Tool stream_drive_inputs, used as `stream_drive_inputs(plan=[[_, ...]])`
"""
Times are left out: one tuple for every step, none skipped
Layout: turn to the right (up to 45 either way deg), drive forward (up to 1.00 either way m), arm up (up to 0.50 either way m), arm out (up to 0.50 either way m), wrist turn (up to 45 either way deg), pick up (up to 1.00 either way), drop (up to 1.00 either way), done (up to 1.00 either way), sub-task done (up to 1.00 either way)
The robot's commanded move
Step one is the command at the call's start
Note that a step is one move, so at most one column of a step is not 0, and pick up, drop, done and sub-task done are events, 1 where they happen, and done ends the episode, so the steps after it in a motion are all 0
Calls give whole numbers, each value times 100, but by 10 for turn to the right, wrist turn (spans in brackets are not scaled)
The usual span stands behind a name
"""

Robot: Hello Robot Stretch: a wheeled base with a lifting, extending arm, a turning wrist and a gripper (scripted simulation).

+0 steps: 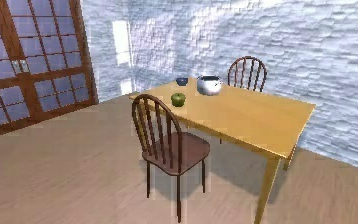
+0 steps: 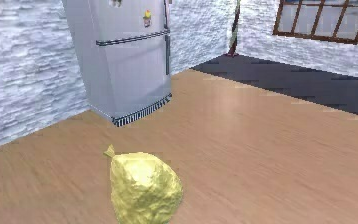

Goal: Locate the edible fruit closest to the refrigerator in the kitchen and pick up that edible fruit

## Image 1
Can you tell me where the brown wooden glass-paned door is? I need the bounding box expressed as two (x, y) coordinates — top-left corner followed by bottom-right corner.
(0, 0), (99, 140)

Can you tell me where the silver door handle plate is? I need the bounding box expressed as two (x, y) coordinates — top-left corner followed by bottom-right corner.
(11, 59), (31, 75)

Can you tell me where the dark brown spindle-back chair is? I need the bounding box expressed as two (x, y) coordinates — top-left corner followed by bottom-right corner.
(219, 55), (268, 145)
(131, 93), (211, 224)

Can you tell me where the green apple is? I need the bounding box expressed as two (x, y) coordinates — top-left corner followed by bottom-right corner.
(170, 92), (187, 108)

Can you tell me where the light wooden dining table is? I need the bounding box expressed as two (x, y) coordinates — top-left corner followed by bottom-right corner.
(128, 77), (317, 224)

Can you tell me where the white round pot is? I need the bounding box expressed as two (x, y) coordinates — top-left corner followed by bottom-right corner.
(196, 74), (223, 97)

